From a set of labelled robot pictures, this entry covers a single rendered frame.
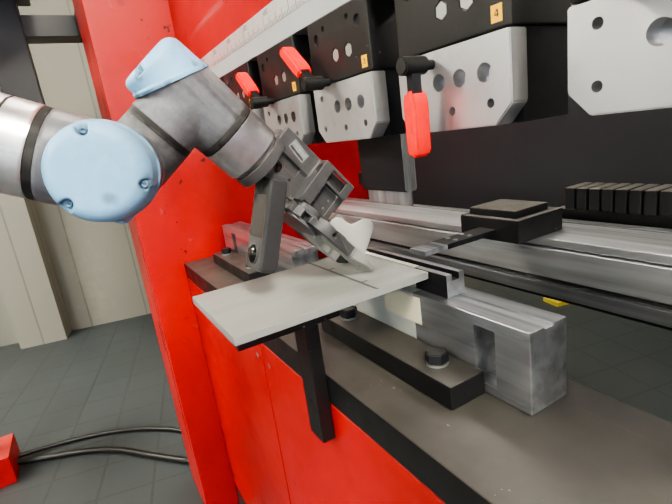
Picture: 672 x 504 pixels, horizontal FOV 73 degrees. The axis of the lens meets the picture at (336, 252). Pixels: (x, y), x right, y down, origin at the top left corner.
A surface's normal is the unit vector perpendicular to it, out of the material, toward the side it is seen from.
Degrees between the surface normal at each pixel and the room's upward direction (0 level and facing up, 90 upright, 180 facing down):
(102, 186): 90
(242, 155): 108
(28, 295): 90
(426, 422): 0
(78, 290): 90
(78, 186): 90
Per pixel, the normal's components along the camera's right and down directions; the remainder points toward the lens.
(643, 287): -0.85, 0.24
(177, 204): 0.51, 0.15
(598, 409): -0.13, -0.96
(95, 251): 0.30, 0.20
